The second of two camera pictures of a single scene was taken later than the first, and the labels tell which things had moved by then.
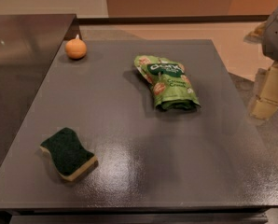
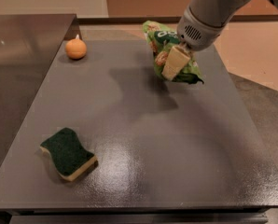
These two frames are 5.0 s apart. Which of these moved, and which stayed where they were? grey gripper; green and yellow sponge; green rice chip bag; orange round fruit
Moved: grey gripper; green rice chip bag
Stayed: green and yellow sponge; orange round fruit
